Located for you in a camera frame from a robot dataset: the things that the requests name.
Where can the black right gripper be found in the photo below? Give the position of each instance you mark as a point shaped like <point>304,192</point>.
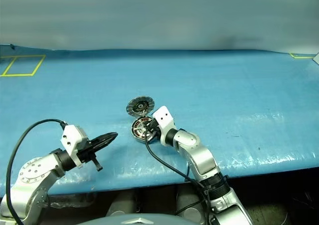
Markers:
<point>154,131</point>

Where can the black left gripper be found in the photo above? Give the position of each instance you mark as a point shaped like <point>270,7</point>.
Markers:
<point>87,154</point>

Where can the motor stator with copper windings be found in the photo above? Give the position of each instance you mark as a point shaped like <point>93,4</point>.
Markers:
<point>137,130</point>

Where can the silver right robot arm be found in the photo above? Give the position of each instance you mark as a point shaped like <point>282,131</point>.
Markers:
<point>199,155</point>

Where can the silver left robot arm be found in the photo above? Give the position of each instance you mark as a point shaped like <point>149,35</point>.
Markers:
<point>35,175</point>

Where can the grey motor rotor disc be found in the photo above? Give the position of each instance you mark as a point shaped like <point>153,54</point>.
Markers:
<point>140,106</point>

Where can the grey rounded robot leg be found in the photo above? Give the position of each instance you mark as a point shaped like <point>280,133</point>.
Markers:
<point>122,202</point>
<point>190,200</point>

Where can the grey-blue robot torso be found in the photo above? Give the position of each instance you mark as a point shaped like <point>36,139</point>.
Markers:
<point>144,220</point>

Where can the blue foam table mat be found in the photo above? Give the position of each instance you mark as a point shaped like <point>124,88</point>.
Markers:
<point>224,97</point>

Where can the yellow tape double rectangle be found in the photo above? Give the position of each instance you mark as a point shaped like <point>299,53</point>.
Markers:
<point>37,66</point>

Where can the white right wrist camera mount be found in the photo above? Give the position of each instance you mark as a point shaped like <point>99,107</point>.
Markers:
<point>164,121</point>

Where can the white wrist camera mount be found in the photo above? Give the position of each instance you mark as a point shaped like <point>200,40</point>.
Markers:
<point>73,142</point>
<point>164,121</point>

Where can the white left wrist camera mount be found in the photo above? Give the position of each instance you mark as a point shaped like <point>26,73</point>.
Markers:
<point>73,142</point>

